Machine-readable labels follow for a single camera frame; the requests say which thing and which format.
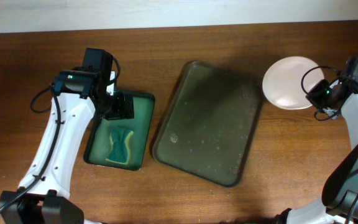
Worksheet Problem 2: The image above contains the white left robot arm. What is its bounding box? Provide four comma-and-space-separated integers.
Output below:
0, 90, 135, 223

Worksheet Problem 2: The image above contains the green and yellow sponge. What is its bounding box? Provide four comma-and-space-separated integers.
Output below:
106, 127, 134, 165

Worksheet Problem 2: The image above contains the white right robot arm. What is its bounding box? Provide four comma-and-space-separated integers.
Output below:
273, 80, 358, 224

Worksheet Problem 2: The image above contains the green tray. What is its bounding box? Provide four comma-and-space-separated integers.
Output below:
83, 90, 155, 170

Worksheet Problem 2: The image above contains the dark brown tray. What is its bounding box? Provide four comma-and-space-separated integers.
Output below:
152, 61, 264, 188

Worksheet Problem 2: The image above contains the white plate with blue stain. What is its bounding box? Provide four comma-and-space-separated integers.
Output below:
262, 56, 324, 110

